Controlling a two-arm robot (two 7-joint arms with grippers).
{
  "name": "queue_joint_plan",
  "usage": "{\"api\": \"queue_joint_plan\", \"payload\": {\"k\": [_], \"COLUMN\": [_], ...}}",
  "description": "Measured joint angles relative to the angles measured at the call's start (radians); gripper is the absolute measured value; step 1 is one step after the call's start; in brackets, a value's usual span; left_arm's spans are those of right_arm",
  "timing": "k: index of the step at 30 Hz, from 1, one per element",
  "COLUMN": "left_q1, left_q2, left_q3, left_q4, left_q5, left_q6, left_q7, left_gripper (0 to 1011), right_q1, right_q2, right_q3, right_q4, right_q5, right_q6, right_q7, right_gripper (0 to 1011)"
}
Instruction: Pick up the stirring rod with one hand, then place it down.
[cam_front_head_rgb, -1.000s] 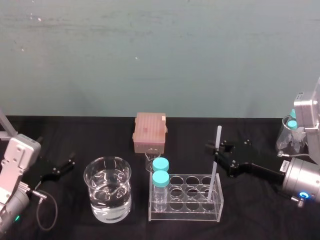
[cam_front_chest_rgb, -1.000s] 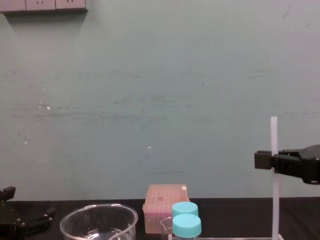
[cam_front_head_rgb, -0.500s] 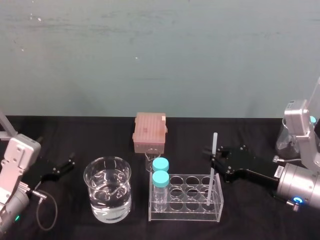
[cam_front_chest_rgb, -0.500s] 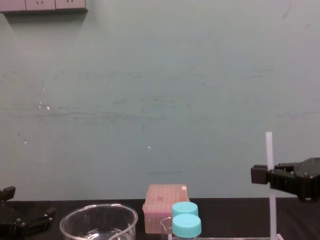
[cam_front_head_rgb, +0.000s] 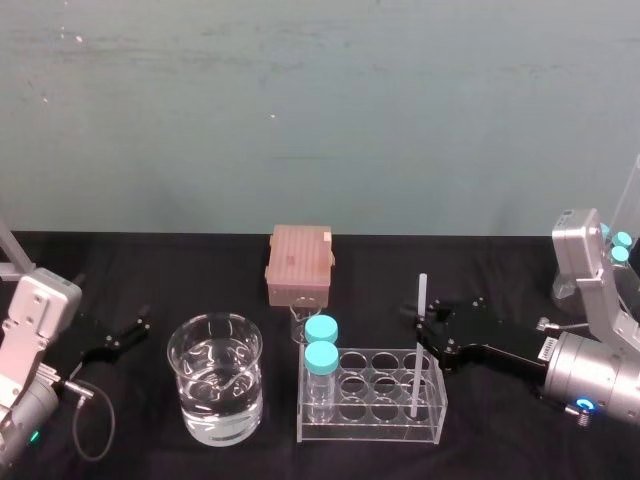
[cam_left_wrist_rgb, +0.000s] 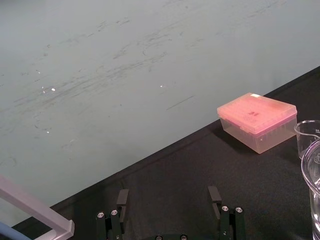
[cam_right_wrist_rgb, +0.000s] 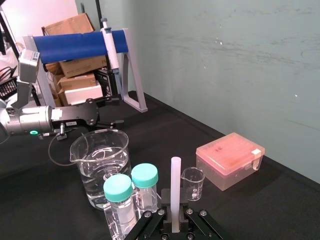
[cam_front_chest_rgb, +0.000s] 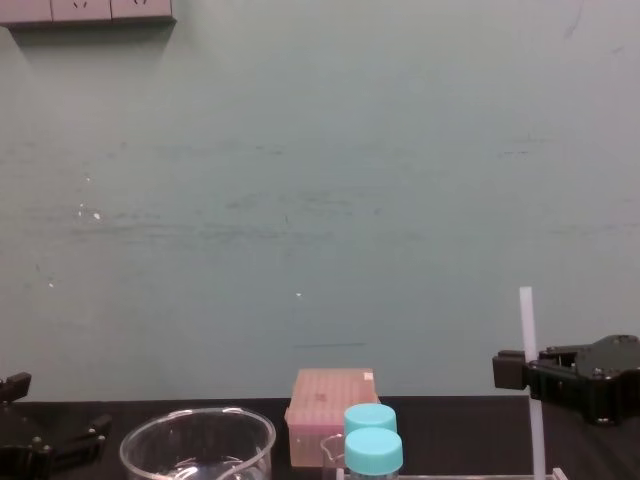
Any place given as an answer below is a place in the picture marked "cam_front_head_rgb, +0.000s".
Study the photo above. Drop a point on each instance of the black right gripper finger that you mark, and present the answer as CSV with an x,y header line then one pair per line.
x,y
442,352
432,310

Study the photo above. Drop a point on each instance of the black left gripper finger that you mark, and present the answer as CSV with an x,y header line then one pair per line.
x,y
80,292
131,331

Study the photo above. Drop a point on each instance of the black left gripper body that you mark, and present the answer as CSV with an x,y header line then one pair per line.
x,y
95,345

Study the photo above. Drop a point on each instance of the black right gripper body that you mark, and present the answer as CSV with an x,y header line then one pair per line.
x,y
495,337

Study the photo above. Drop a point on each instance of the white stirring rod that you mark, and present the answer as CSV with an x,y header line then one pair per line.
x,y
419,350

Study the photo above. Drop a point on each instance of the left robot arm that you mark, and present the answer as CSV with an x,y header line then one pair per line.
x,y
35,310

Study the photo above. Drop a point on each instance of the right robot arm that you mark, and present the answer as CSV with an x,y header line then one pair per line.
x,y
590,375

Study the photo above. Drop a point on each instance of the clear acrylic tube rack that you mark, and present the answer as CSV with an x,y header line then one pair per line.
x,y
370,395

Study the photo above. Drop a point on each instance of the clear conical glass flask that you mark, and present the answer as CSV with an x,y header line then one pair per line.
x,y
564,286

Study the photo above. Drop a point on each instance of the large glass beaker with water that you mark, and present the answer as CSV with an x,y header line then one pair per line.
x,y
215,380

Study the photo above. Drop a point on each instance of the black table cloth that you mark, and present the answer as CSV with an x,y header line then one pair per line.
x,y
210,270

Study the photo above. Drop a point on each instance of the glass vial with teal cap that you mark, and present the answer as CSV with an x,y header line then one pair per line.
x,y
620,254
321,357
321,329
623,238

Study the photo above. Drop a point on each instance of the small empty glass beaker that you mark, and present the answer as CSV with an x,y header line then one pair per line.
x,y
299,320

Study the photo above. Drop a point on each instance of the pink ribbed plastic box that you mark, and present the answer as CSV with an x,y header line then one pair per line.
x,y
299,260

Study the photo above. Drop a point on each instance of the grey angled frame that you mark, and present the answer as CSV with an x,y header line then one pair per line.
x,y
12,255

